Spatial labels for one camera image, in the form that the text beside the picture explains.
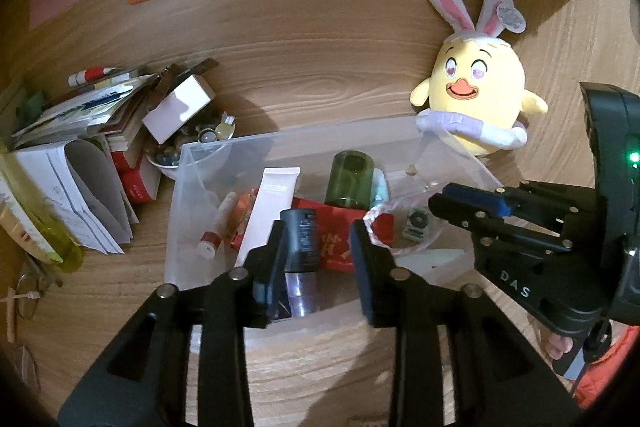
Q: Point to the red book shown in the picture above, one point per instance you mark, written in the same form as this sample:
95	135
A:
137	179

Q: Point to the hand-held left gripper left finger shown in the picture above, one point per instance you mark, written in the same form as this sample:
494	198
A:
265	287

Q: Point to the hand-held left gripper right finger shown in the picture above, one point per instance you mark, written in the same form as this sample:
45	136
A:
362	282

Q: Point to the orange packet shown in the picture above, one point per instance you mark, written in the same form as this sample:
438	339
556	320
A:
242	212

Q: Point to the stack of books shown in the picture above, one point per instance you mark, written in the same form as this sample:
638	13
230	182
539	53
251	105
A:
85	107

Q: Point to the small white cardboard box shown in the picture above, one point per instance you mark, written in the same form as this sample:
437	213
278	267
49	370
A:
177	107

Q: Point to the red packet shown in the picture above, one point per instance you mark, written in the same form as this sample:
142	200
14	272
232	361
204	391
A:
340	237

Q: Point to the black cap cosmetic bottle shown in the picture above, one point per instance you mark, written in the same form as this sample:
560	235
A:
300	237

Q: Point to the bowl of trinkets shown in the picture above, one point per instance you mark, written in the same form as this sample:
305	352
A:
200	139

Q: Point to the clear plastic storage container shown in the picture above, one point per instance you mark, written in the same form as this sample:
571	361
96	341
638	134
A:
200	267

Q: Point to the eyeglasses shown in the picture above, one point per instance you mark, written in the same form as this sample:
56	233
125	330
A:
37	302

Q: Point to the white squeeze tube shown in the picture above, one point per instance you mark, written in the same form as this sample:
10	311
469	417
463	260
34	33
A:
272	202

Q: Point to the yellow chick plush toy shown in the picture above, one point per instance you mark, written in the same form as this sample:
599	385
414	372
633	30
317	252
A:
480	97

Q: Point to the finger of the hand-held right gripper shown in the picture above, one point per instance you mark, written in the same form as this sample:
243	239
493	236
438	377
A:
450	209
480	198

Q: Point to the folded white papers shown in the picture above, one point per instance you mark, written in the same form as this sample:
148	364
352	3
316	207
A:
85	197

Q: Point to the red and white marker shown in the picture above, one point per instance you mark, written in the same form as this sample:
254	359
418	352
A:
95	76

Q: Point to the white tube with red cap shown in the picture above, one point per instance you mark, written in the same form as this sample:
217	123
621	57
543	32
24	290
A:
215	227

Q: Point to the small green patterned box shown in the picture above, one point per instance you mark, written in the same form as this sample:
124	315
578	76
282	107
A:
416	223

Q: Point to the dark green bottle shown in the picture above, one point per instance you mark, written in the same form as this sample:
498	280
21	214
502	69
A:
350	187

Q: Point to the person's right forearm orange sleeve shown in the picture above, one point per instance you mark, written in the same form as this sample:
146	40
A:
617	372

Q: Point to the pale green tube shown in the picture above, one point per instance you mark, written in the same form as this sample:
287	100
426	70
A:
380	187

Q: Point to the person's right hand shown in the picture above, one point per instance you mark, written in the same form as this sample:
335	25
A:
559	347

